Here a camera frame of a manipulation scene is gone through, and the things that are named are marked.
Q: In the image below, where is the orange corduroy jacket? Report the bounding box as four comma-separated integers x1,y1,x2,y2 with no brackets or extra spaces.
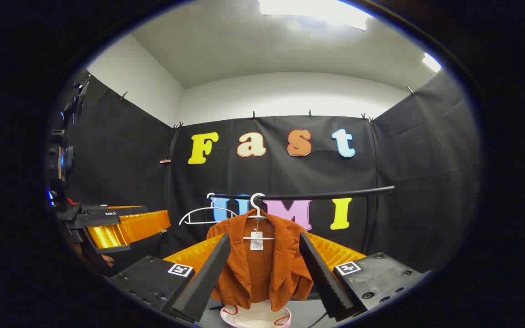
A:
206,209,314,312

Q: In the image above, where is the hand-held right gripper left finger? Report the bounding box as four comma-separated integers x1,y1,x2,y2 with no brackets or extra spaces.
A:
109,233,232,323

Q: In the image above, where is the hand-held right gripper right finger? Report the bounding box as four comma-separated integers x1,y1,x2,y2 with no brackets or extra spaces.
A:
299,231,432,320

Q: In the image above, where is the black clothes rack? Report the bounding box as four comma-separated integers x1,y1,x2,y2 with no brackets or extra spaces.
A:
209,185,396,256

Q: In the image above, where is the large ceiling light panel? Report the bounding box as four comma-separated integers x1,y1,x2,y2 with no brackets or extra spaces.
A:
258,0,375,31

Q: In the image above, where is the small ceiling light panel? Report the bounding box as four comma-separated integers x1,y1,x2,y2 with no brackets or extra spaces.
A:
422,52,442,72

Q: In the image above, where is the white laundry hamper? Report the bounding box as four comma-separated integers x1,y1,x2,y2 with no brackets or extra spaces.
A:
220,301,292,328

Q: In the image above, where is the white plastic hanger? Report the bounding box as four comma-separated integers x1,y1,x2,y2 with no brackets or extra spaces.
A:
179,192,238,226
243,193,275,241

